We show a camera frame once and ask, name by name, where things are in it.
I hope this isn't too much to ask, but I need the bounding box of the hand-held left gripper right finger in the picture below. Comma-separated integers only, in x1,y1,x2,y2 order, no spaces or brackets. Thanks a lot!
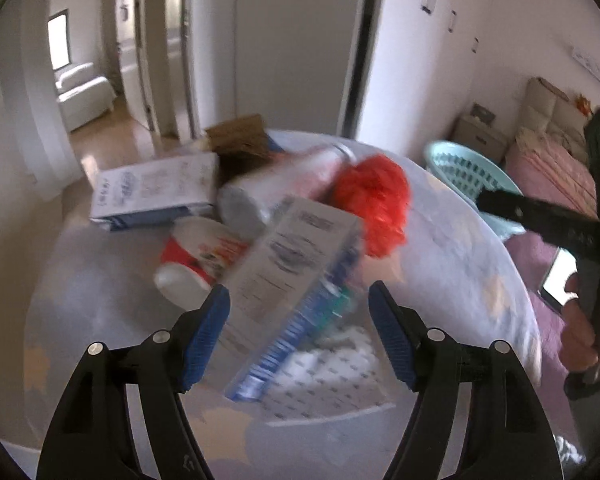
368,280,565,480

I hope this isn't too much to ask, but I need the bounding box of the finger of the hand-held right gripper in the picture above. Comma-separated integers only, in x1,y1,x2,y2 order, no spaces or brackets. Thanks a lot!
476,189,600,261

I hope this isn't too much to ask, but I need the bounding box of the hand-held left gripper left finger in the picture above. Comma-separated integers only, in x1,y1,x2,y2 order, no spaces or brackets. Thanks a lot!
36,284,231,480

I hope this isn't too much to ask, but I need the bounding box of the red and white bottle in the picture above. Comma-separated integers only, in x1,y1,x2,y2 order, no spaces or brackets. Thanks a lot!
154,217,251,308

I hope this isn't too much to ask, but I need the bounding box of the white patterned packet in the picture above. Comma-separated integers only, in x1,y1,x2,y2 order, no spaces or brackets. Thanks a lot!
265,327,396,426

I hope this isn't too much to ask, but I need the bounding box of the light blue plastic basket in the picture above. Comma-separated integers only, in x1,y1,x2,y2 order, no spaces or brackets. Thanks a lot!
424,140,528,241

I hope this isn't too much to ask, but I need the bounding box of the blue and white carton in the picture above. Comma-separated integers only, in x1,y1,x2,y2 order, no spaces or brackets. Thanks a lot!
220,196,366,403

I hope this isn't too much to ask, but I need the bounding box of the red mesh bath pouf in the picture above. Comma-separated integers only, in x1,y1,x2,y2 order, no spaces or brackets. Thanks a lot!
332,155,412,259

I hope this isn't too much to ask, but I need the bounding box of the white box with blue edge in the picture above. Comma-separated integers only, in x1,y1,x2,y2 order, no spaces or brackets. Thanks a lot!
89,152,220,233

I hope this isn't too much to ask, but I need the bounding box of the silver white bottle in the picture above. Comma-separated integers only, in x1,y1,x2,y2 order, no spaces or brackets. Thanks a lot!
216,142,358,241

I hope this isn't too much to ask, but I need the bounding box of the brown cardboard piece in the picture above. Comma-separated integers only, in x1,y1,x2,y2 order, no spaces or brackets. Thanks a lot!
205,114,278,186

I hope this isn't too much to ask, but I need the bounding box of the person's right hand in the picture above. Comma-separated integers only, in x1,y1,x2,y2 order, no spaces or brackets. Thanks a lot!
559,272,600,376

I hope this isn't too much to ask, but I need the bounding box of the pink bed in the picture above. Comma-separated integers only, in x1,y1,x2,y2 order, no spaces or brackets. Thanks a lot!
500,127,600,376

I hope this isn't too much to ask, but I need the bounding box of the tablet with lit screen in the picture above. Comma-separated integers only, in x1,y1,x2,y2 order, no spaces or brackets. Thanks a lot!
537,247,578,316

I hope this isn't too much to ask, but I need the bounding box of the cream cloth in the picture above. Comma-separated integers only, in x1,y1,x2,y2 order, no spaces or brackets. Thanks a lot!
515,129,551,148

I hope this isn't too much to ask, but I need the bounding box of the beige padded headboard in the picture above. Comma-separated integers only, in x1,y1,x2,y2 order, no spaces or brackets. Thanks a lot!
517,77,600,161

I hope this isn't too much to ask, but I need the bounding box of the beige nightstand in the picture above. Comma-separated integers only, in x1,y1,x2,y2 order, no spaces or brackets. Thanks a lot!
452,112,508,161

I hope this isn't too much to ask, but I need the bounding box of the white wardrobe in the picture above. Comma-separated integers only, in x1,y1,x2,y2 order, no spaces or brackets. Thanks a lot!
357,0,496,158

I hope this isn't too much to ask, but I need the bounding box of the white sofa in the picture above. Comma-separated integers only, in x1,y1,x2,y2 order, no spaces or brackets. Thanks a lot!
55,62,117,131

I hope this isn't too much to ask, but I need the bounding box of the white sliding door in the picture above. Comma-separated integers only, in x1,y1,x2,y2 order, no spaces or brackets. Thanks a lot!
232,0,381,138

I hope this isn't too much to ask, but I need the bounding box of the window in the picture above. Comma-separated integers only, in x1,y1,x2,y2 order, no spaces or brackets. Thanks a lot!
47,9,73,72

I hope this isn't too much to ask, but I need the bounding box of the white wall decoration strip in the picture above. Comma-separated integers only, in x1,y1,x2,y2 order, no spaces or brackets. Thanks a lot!
571,46,600,93

